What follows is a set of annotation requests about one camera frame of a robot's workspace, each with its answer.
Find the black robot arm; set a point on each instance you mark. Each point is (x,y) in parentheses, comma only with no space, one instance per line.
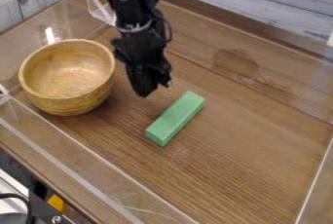
(137,13)

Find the clear acrylic corner bracket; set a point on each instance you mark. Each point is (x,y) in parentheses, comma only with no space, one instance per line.
(4,95)
(101,12)

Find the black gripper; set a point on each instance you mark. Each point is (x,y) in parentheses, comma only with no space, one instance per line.
(140,50)

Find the green rectangular block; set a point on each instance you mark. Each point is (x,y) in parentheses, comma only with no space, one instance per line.
(175,117)

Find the black device with yellow label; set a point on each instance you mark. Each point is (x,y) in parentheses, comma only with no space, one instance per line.
(42,214)

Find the clear acrylic left corner bracket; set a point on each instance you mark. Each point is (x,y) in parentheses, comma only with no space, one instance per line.
(4,95)

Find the brown wooden bowl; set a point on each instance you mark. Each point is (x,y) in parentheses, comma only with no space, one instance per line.
(67,76)

